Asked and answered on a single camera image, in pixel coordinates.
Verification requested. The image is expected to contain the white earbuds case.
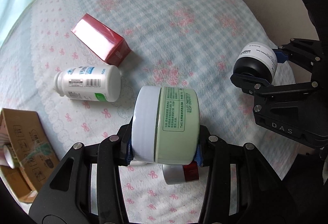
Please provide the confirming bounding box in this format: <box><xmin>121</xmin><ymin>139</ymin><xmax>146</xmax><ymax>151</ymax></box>
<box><xmin>130</xmin><ymin>160</ymin><xmax>147</xmax><ymax>166</ymax></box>

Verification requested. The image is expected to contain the open cardboard box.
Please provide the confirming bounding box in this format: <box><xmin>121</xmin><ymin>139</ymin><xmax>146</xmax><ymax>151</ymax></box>
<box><xmin>1</xmin><ymin>109</ymin><xmax>59</xmax><ymax>203</ymax></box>

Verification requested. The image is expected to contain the red rectangular box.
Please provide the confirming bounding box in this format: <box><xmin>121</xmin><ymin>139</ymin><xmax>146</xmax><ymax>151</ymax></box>
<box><xmin>71</xmin><ymin>14</ymin><xmax>131</xmax><ymax>67</ymax></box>

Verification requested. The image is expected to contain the checkered floral bed cover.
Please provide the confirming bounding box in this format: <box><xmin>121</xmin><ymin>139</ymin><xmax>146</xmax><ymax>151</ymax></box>
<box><xmin>0</xmin><ymin>0</ymin><xmax>303</xmax><ymax>224</ymax></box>

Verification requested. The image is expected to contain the white pill bottle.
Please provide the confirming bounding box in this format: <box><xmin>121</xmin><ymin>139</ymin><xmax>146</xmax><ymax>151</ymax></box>
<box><xmin>54</xmin><ymin>65</ymin><xmax>121</xmax><ymax>102</ymax></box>

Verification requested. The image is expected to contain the black jar white label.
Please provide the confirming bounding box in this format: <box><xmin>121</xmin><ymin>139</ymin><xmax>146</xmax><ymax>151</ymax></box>
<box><xmin>233</xmin><ymin>42</ymin><xmax>278</xmax><ymax>83</ymax></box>

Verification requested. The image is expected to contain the silver red small jar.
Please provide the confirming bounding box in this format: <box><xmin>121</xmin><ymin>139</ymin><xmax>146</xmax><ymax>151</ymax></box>
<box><xmin>162</xmin><ymin>162</ymin><xmax>199</xmax><ymax>185</ymax></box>

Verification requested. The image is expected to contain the green jar white lid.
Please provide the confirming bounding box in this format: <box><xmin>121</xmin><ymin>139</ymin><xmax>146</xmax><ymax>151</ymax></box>
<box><xmin>131</xmin><ymin>86</ymin><xmax>200</xmax><ymax>165</ymax></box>

